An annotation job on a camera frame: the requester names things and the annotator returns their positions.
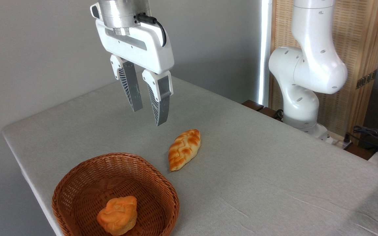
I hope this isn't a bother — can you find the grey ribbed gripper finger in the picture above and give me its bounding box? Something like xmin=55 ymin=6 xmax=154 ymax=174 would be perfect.
xmin=142 ymin=69 xmax=174 ymax=127
xmin=110 ymin=55 xmax=143 ymax=112

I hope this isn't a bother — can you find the long braided bread loaf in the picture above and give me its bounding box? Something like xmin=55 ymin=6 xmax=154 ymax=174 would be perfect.
xmin=168 ymin=129 xmax=201 ymax=172

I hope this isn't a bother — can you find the dark metal screen hinge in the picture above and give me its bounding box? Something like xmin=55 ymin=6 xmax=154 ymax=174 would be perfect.
xmin=355 ymin=69 xmax=378 ymax=89

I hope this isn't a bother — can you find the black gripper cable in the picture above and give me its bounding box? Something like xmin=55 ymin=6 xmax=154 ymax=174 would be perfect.
xmin=136 ymin=13 xmax=167 ymax=47

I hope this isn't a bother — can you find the dark wooden block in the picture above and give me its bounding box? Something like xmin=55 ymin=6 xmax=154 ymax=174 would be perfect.
xmin=241 ymin=100 xmax=264 ymax=112
xmin=258 ymin=107 xmax=283 ymax=122

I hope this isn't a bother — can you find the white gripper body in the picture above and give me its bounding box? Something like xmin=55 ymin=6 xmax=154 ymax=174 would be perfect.
xmin=90 ymin=3 xmax=175 ymax=75

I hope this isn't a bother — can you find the black cable bundle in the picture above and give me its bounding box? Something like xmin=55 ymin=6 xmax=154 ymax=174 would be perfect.
xmin=344 ymin=126 xmax=378 ymax=155

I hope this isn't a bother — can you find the round orange bread bun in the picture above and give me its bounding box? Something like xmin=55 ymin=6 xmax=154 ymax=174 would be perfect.
xmin=97 ymin=196 xmax=138 ymax=236

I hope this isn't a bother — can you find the grey tablecloth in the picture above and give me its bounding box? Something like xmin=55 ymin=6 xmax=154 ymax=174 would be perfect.
xmin=1 ymin=73 xmax=378 ymax=236

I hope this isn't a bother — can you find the white power strip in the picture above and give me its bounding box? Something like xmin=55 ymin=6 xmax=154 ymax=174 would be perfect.
xmin=320 ymin=130 xmax=352 ymax=150

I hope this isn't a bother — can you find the brown wicker basket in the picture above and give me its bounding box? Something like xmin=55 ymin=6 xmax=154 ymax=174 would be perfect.
xmin=52 ymin=152 xmax=180 ymax=236

